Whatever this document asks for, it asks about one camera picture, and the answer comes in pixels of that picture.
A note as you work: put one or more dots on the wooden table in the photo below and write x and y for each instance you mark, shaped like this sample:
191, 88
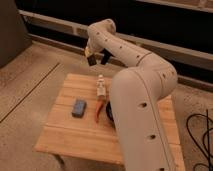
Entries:
66, 135

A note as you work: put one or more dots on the white glue bottle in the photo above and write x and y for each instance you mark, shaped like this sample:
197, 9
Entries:
101, 88

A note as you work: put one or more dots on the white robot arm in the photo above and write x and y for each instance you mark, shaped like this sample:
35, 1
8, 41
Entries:
134, 95

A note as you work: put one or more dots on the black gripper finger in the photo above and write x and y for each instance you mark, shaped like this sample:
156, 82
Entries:
106, 57
91, 60

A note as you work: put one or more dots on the red handled tool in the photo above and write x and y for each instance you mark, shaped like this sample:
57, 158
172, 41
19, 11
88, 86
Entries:
101, 101

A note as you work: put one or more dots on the black bowl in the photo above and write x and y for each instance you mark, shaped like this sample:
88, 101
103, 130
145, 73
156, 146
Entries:
109, 112

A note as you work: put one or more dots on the white wall rail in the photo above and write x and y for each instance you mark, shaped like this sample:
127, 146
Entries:
187, 56

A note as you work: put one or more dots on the blue eraser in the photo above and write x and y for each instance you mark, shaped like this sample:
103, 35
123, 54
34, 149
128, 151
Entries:
79, 108

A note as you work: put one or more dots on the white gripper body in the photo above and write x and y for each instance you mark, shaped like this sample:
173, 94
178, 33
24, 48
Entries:
91, 48

